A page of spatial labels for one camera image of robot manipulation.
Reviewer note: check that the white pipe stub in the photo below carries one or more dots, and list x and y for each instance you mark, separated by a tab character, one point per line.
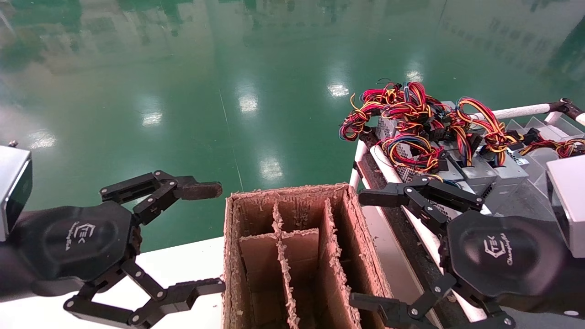
554	119
580	119

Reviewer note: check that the dark grey cart mat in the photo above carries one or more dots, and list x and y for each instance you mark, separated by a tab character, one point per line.
512	210

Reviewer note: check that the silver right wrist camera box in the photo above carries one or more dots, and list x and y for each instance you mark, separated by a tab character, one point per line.
569	201

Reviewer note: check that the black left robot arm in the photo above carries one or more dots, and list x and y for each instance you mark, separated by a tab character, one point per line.
5	274

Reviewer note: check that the short cardboard cross divider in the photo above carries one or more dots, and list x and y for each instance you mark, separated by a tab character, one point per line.
260	260

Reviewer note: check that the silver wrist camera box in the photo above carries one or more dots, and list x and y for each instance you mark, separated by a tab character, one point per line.
569	201
11	192

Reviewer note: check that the short white cart pipe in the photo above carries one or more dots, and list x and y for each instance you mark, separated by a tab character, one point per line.
355	178

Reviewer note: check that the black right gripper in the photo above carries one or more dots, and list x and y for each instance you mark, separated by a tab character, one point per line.
502	256

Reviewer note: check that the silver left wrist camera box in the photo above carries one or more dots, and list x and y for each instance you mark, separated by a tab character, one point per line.
11	192

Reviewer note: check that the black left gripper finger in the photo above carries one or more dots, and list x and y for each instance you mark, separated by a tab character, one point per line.
199	191

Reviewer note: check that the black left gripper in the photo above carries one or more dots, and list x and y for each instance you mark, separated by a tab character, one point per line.
71	242

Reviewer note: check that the brown cardboard box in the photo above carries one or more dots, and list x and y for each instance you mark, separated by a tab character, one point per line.
231	292

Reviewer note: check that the long cardboard divider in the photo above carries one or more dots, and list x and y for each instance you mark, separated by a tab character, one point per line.
331	274
285	283

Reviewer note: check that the clear plastic partition rack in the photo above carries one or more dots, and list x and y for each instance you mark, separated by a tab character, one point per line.
555	132

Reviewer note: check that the black pipe joint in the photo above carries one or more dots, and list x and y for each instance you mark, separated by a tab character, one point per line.
564	107

